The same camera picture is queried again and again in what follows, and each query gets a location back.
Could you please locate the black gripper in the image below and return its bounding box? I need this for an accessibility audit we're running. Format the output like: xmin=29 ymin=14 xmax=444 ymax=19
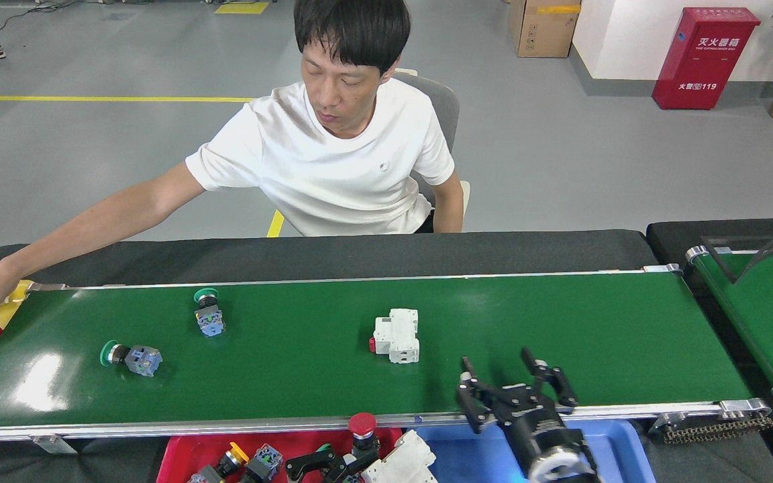
xmin=456 ymin=347 xmax=586 ymax=470

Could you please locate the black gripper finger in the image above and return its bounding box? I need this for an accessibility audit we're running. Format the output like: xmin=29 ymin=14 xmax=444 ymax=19
xmin=285 ymin=448 xmax=339 ymax=482

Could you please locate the grey blue push button switch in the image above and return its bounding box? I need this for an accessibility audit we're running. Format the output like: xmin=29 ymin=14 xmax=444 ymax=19
xmin=242 ymin=443 xmax=285 ymax=483

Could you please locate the yellow push button switch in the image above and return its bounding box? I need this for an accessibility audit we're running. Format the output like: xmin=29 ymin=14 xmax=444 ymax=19
xmin=189 ymin=441 xmax=250 ymax=483

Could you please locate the white circuit breaker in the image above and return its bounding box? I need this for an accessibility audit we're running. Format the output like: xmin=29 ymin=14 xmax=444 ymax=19
xmin=369 ymin=308 xmax=421 ymax=364
xmin=362 ymin=429 xmax=438 ymax=483

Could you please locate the long green conveyor belt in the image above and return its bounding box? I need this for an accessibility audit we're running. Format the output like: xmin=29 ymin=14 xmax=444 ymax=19
xmin=0 ymin=265 xmax=773 ymax=449

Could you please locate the red plastic tray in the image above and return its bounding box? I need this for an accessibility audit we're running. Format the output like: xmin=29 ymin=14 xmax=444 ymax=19
xmin=156 ymin=428 xmax=421 ymax=483

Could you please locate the blue plastic bin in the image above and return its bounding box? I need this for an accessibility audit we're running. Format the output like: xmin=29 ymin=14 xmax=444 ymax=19
xmin=417 ymin=419 xmax=657 ymax=483

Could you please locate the thin black rod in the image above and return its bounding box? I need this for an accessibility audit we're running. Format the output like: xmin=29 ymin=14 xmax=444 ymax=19
xmin=701 ymin=236 xmax=737 ymax=284

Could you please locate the person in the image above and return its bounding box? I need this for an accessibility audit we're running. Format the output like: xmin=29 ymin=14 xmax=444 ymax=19
xmin=0 ymin=0 xmax=466 ymax=350

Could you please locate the cardboard box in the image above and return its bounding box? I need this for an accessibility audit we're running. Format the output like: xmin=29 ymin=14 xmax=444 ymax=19
xmin=509 ymin=0 xmax=582 ymax=59

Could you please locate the red fire extinguisher cabinet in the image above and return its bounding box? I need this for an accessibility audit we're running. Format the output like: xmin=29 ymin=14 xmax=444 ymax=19
xmin=652 ymin=7 xmax=761 ymax=111

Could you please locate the black drive chain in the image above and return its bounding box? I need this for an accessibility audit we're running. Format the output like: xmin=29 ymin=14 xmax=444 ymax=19
xmin=662 ymin=415 xmax=773 ymax=443

